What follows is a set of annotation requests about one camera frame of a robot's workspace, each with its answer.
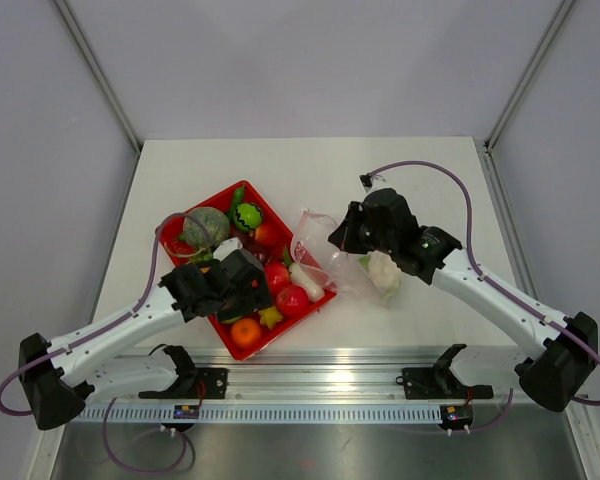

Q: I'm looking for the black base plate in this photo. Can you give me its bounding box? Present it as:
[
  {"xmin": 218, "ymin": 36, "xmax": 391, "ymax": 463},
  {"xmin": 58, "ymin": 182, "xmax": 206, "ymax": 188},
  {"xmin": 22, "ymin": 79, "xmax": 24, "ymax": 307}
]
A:
[
  {"xmin": 395, "ymin": 344, "xmax": 494, "ymax": 401},
  {"xmin": 138, "ymin": 344, "xmax": 228, "ymax": 400}
]

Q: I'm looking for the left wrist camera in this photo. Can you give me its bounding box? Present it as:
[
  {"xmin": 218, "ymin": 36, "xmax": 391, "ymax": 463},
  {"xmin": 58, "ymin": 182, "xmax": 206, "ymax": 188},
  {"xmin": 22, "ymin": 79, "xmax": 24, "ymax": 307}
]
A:
[{"xmin": 213, "ymin": 237, "xmax": 243, "ymax": 261}]

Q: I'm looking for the white slotted cable duct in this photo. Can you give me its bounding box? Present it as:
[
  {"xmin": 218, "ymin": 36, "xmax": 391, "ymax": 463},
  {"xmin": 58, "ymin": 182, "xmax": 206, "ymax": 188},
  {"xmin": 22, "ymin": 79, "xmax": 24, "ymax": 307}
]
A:
[{"xmin": 77, "ymin": 403, "xmax": 442, "ymax": 425}]

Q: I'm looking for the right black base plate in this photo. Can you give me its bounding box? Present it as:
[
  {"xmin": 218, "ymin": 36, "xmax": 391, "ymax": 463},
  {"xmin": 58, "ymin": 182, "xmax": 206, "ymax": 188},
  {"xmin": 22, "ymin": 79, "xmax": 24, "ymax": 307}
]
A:
[{"xmin": 395, "ymin": 344, "xmax": 494, "ymax": 401}]

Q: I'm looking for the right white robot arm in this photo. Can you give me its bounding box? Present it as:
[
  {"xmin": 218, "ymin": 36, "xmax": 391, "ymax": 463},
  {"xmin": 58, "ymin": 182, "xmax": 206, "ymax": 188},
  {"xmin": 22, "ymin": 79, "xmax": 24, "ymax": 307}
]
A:
[{"xmin": 328, "ymin": 188, "xmax": 598, "ymax": 412}]

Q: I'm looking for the green toy melon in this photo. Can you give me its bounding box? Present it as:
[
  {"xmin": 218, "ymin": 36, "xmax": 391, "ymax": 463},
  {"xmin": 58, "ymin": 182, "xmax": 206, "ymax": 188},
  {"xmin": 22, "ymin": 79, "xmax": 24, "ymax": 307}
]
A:
[{"xmin": 233, "ymin": 202, "xmax": 264, "ymax": 232}]

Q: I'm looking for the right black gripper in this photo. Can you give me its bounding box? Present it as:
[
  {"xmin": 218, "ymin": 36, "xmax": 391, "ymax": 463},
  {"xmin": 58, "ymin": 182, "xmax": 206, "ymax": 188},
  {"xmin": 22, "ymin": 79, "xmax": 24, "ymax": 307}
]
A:
[{"xmin": 329, "ymin": 201, "xmax": 397, "ymax": 256}]

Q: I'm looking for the orange fruit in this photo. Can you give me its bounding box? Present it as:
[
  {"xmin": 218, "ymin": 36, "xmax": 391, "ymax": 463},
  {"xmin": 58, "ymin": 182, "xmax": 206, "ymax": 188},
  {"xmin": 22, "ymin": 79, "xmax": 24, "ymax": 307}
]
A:
[{"xmin": 230, "ymin": 318, "xmax": 262, "ymax": 349}]

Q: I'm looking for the left aluminium frame post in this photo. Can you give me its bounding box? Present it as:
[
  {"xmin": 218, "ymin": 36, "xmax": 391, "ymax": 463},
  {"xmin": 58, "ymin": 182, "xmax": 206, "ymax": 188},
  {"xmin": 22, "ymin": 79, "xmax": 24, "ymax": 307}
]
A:
[{"xmin": 50, "ymin": 0, "xmax": 143, "ymax": 156}]

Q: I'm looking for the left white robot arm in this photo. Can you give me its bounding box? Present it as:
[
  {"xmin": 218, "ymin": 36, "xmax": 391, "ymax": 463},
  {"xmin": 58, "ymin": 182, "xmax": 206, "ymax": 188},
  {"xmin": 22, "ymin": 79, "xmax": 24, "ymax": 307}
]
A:
[{"xmin": 19, "ymin": 249, "xmax": 273, "ymax": 431}]

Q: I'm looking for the aluminium frame post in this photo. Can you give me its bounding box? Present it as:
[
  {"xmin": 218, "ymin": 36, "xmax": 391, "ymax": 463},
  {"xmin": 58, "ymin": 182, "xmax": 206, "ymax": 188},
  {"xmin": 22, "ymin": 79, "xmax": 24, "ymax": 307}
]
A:
[
  {"xmin": 484, "ymin": 0, "xmax": 579, "ymax": 154},
  {"xmin": 50, "ymin": 0, "xmax": 143, "ymax": 156}
]

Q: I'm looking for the green chili pepper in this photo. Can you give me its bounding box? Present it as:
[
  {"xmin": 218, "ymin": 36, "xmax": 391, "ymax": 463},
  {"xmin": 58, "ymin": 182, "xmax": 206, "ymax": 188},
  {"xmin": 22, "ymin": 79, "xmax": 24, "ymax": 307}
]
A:
[{"xmin": 229, "ymin": 185, "xmax": 245, "ymax": 214}]

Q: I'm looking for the yellow starfruit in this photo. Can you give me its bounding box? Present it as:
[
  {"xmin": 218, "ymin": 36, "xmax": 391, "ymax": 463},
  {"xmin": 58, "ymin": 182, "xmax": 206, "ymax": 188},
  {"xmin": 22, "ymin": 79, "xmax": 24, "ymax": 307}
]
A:
[{"xmin": 259, "ymin": 306, "xmax": 284, "ymax": 330}]

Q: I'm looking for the clear zip top bag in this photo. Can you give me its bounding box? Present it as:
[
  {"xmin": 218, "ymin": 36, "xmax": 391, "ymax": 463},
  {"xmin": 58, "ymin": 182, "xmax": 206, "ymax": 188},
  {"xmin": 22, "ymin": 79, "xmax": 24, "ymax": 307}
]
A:
[{"xmin": 290, "ymin": 210, "xmax": 399, "ymax": 305}]

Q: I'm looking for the white radish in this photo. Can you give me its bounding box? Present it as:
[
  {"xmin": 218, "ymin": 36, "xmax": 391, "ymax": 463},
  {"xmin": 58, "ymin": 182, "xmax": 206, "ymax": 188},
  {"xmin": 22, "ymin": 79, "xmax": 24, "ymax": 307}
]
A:
[{"xmin": 288, "ymin": 263, "xmax": 325, "ymax": 303}]

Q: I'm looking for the red tomato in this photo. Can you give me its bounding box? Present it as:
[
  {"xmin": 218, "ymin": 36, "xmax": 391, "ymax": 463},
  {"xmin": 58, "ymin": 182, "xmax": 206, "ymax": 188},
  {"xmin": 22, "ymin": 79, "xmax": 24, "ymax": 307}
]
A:
[{"xmin": 264, "ymin": 262, "xmax": 291, "ymax": 295}]

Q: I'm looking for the white cauliflower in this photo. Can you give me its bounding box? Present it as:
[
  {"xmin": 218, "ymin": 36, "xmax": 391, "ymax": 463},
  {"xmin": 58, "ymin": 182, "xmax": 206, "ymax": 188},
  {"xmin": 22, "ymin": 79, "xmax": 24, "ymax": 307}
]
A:
[{"xmin": 358, "ymin": 251, "xmax": 404, "ymax": 296}]

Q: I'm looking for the right aluminium frame post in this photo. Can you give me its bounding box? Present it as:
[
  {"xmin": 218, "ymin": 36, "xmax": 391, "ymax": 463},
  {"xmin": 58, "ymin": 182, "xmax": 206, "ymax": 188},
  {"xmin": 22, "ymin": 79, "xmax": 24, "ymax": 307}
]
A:
[{"xmin": 484, "ymin": 0, "xmax": 579, "ymax": 154}]

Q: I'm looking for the aluminium mounting rail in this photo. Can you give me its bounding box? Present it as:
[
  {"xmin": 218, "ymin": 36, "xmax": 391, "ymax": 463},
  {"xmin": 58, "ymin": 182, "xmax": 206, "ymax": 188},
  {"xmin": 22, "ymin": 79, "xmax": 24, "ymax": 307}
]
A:
[{"xmin": 92, "ymin": 347, "xmax": 531, "ymax": 406}]

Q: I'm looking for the red plastic tray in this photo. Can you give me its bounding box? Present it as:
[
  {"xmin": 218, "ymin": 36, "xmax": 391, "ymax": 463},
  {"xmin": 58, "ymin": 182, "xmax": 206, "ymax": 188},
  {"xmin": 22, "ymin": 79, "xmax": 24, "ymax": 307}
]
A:
[{"xmin": 159, "ymin": 180, "xmax": 335, "ymax": 361}]

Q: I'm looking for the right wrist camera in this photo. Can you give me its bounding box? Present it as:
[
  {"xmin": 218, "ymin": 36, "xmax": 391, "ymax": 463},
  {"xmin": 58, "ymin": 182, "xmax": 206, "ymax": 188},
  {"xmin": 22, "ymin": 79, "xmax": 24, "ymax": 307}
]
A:
[{"xmin": 359, "ymin": 174, "xmax": 385, "ymax": 194}]

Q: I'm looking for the red apple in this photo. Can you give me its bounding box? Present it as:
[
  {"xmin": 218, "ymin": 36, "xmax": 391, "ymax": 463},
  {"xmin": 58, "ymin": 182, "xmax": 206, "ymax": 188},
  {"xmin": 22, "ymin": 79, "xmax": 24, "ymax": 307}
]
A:
[{"xmin": 275, "ymin": 284, "xmax": 311, "ymax": 318}]

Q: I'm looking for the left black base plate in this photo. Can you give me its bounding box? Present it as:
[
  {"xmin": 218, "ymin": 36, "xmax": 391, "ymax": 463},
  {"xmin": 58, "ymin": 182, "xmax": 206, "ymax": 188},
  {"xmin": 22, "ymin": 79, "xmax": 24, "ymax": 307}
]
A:
[{"xmin": 138, "ymin": 344, "xmax": 228, "ymax": 400}]

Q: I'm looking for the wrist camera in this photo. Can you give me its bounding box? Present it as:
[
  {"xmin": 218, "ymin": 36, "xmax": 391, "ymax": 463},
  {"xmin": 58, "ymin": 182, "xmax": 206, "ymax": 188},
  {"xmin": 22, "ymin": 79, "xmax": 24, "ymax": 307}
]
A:
[
  {"xmin": 213, "ymin": 237, "xmax": 243, "ymax": 261},
  {"xmin": 359, "ymin": 174, "xmax": 385, "ymax": 194}
]

